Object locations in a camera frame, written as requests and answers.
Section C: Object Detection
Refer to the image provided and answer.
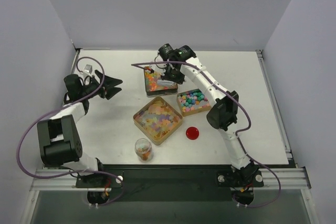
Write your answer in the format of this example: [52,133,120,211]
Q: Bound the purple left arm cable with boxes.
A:
[16,57,124,208]

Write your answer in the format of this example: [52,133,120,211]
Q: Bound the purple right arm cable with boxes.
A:
[131,61,283,208]

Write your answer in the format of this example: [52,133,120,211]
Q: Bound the gold tin popsicle candies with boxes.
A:
[133,97,183,145]

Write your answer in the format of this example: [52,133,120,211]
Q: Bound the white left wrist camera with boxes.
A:
[82,65,93,76]

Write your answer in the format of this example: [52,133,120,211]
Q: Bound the clear glass jar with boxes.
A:
[134,138,153,161]

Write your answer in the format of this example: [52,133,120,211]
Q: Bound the aluminium frame rail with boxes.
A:
[30,168,311,191]

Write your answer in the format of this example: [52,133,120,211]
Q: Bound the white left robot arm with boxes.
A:
[37,70,123,188]

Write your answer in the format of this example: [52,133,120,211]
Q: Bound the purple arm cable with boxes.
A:
[131,61,283,208]
[16,57,124,208]

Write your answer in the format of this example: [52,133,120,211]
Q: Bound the gold tin pastel star candies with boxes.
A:
[176,89,211,117]

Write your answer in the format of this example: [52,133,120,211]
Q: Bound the shiny metal scoop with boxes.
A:
[157,79,177,87]

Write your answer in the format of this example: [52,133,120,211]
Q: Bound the red jar lid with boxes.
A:
[185,126,200,140]

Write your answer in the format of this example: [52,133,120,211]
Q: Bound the gold tin neon star candies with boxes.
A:
[143,67,178,97]

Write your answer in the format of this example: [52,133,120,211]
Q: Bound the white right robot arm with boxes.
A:
[157,44,258,186]

